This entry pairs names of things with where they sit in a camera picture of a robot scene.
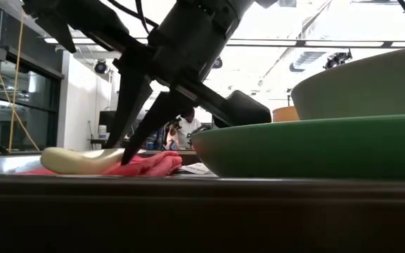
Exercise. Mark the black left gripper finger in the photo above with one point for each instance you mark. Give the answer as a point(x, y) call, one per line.
point(157, 112)
point(128, 98)

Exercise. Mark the red cloth napkin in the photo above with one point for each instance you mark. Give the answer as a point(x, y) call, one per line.
point(157, 163)

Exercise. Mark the green plate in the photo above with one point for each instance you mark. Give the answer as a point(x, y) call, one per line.
point(311, 147)

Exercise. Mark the grey bowl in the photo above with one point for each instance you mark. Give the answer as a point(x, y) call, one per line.
point(364, 88)

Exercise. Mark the dark brown serving tray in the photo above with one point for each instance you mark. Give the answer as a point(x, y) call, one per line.
point(188, 218)

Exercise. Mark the dark background monitor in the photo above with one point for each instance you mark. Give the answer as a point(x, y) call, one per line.
point(107, 119)

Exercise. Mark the person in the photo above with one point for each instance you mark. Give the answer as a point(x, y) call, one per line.
point(188, 128)

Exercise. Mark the black round ceiling device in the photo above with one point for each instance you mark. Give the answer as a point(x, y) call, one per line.
point(217, 63)
point(100, 66)

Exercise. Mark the white container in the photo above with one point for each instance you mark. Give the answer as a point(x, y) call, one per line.
point(102, 131)

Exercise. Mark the white barcode label tag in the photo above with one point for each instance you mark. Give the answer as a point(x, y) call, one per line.
point(195, 168)

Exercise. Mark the dark framed glass partition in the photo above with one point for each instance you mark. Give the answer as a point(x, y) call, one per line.
point(48, 105)

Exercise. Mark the orange cup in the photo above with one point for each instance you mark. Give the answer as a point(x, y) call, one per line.
point(285, 114)

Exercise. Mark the long ceiling light bar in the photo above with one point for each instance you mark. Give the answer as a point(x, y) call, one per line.
point(329, 43)

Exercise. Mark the black ceiling mounted rig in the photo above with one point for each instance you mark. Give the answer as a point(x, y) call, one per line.
point(337, 59)

